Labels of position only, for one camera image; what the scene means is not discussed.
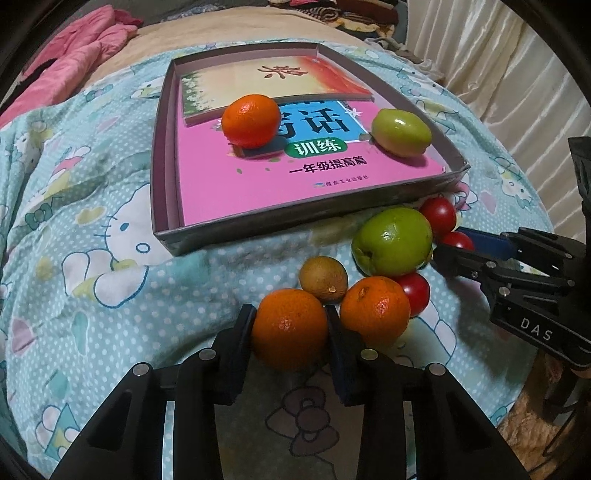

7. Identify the red tomato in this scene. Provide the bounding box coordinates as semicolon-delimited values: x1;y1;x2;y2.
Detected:
419;197;457;240
439;231;476;251
394;272;431;317

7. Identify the round green fruit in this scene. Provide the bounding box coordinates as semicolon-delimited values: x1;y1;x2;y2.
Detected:
352;207;433;277

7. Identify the orange mandarin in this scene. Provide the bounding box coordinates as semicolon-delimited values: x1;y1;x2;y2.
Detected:
339;276;411;348
221;94;281;149
252;289;329;372

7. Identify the pear-shaped green fruit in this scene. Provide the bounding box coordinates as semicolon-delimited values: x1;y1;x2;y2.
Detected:
370;108;433;158

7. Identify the brown kiwi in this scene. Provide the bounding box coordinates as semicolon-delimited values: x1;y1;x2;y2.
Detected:
298;256;349;304

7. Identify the blue cartoon print sheet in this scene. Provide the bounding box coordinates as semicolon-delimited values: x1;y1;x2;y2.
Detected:
1;42;553;479

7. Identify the cream satin curtain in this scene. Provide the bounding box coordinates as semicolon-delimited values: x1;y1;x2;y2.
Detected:
406;0;590;241

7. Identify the pink workbook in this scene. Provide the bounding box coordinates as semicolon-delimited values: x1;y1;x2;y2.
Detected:
176;100;446;226

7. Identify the floral bag with cloth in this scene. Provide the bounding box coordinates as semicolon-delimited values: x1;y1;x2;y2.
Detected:
363;37;445;85

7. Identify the orange cream book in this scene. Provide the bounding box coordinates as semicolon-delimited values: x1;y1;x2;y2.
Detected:
180;55;372;125

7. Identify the pile of folded clothes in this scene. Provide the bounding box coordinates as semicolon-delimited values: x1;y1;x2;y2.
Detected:
267;0;406;40

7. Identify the shallow grey cardboard box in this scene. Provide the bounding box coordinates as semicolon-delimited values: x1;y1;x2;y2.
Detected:
151;42;469;255

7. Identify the pink quilt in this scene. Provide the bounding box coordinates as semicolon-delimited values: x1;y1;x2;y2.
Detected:
1;4;143;126

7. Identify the beige blanket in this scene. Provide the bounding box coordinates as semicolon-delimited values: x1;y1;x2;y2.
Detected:
85;6;365;86

